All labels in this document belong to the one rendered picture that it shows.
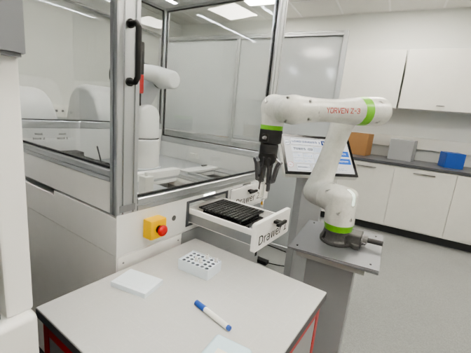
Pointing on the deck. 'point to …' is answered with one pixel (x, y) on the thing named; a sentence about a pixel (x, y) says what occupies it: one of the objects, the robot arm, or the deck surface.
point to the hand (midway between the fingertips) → (263, 190)
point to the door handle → (136, 51)
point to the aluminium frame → (129, 133)
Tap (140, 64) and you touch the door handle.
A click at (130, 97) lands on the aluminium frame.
